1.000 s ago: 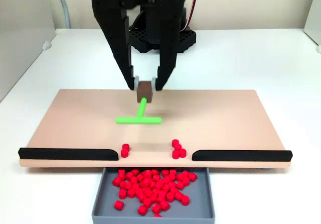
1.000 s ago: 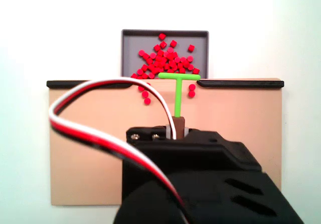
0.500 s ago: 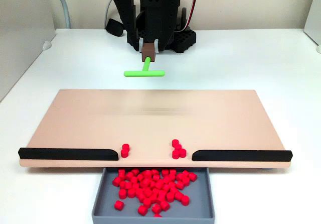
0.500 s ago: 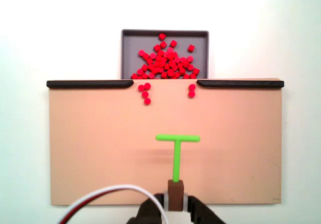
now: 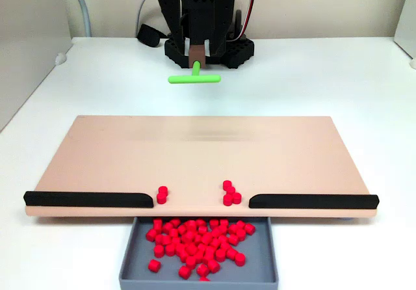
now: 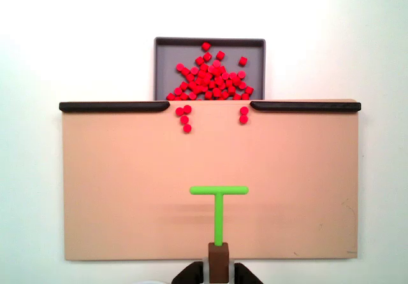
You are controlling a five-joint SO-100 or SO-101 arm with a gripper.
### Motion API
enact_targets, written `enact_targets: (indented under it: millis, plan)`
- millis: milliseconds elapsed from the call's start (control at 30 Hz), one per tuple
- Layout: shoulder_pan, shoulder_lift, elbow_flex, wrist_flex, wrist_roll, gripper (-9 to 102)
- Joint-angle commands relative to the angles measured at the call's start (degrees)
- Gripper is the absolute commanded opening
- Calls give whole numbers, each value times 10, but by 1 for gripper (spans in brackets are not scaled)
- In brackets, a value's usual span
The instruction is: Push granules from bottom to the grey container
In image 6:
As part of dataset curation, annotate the beige flat board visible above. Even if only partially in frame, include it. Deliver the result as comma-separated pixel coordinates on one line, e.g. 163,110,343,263
61,98,360,262

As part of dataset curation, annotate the black foam rail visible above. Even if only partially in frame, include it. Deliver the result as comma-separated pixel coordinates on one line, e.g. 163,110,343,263
59,101,171,113
249,101,362,112

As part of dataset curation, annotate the grey rectangular tray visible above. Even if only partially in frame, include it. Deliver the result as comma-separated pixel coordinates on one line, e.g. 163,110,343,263
153,36,266,101

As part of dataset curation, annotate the green T pusher brown handle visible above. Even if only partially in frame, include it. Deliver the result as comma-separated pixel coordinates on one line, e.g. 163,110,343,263
189,185,249,283

